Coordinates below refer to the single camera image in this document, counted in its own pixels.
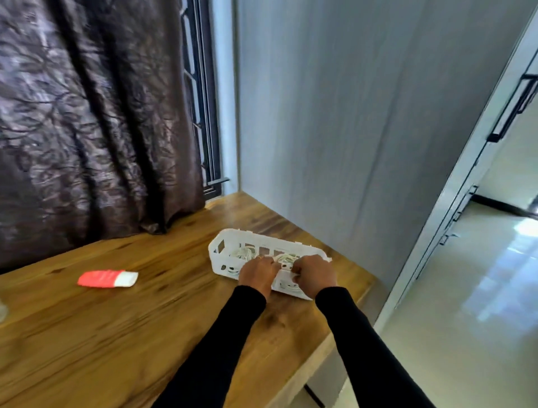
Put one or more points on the white plastic slotted basket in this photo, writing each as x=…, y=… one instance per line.
x=229, y=248

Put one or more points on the person's right hand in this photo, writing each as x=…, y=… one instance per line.
x=315, y=275

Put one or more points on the dark brown patterned curtain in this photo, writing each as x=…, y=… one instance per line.
x=84, y=117

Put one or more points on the black window frame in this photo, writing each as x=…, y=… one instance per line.
x=201, y=96

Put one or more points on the person's left forearm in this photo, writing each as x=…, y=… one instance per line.
x=214, y=353

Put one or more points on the red and white tube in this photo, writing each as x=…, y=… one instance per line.
x=105, y=278

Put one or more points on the person's left fingers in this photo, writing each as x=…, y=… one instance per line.
x=273, y=264

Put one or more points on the person's left hand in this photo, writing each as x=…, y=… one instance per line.
x=255, y=275

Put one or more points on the person's right forearm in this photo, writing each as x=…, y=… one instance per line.
x=370, y=353

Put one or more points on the person's right fingers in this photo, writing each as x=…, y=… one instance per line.
x=297, y=269

